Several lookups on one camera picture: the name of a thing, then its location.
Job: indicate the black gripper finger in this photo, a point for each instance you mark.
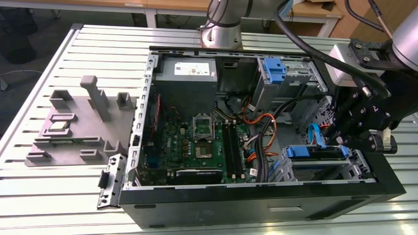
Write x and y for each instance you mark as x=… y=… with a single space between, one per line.
x=348 y=110
x=361 y=140

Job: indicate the hard disk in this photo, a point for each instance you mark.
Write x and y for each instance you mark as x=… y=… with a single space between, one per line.
x=297 y=151

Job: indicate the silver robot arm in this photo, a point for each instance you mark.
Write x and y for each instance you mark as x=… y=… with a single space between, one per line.
x=222 y=34

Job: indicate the grey metal disk bay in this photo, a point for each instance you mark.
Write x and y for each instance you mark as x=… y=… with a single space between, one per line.
x=319 y=163

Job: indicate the grey metal drive cage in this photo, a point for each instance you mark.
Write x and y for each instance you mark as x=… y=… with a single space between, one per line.
x=267 y=95

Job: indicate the blue plastic drive latch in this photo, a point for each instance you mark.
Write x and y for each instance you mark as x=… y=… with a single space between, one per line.
x=274 y=71

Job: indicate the brown wooden cabinet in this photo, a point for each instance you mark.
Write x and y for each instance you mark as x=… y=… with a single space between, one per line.
x=360 y=30

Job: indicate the black RAM slot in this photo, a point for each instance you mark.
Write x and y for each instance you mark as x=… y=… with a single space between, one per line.
x=230 y=147
x=238 y=147

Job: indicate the CPU socket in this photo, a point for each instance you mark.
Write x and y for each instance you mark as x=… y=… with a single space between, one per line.
x=206 y=151

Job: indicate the grey Dell power supply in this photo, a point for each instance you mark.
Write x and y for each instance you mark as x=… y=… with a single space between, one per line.
x=189 y=98

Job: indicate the black open PC case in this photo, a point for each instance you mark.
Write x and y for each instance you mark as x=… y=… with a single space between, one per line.
x=229 y=208

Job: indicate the black graphics card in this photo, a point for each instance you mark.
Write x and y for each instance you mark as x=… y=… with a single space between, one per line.
x=195 y=176

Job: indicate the green motherboard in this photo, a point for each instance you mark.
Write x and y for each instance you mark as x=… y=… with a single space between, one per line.
x=177 y=147

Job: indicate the grey parts rack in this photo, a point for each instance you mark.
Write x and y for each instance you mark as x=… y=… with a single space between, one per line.
x=82 y=122

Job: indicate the green RAM stick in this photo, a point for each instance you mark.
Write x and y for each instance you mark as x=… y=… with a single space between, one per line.
x=67 y=141

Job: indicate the silver CPU chip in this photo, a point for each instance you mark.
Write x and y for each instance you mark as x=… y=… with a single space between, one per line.
x=58 y=125

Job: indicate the black speckled wrist bracket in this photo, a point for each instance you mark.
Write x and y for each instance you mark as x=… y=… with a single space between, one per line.
x=362 y=46

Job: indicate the grey hinged card bracket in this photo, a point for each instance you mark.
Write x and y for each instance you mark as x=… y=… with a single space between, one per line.
x=112 y=181

